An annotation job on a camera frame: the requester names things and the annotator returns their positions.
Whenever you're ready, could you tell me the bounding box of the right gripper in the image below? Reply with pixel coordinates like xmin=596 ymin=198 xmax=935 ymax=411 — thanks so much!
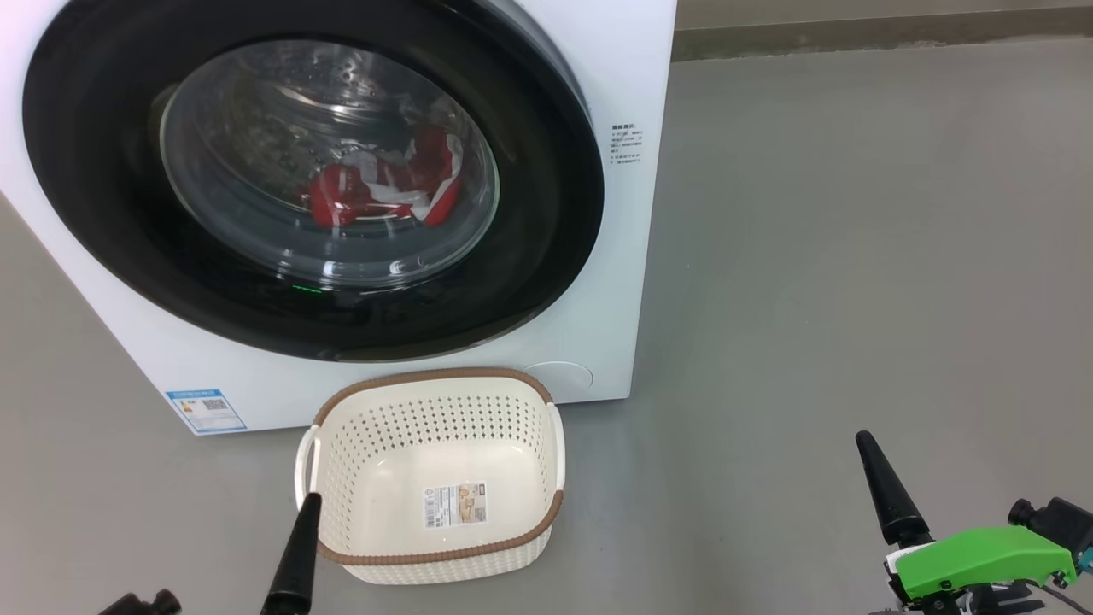
xmin=855 ymin=430 xmax=1093 ymax=615

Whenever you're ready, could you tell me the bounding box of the white front-load washing machine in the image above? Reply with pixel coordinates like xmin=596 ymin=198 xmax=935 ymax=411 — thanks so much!
xmin=0 ymin=0 xmax=678 ymax=436

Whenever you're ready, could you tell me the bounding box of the black round washer door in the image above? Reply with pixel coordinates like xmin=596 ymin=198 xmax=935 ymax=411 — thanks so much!
xmin=21 ymin=0 xmax=605 ymax=363

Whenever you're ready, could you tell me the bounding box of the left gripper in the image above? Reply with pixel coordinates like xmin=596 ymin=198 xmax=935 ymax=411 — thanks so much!
xmin=96 ymin=492 xmax=323 ymax=615

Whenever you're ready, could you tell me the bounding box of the grey wall baseboard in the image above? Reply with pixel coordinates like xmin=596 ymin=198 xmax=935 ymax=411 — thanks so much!
xmin=672 ymin=9 xmax=1093 ymax=62

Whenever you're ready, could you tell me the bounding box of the cream perforated laundry basket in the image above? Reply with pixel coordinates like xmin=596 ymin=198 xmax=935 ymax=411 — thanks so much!
xmin=295 ymin=367 xmax=566 ymax=586

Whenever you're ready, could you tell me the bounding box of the printed food package label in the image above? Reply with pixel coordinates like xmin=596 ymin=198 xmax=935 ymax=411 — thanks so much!
xmin=423 ymin=481 xmax=488 ymax=529

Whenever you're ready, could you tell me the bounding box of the blue energy label sticker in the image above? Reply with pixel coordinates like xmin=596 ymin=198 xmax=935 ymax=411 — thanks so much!
xmin=165 ymin=389 xmax=248 ymax=435

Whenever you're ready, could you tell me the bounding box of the round white filter cover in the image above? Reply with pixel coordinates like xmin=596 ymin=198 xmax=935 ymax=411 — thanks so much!
xmin=523 ymin=360 xmax=594 ymax=402

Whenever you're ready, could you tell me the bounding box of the red and white garment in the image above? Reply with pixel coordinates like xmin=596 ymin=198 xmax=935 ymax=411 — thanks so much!
xmin=299 ymin=126 xmax=466 ymax=230

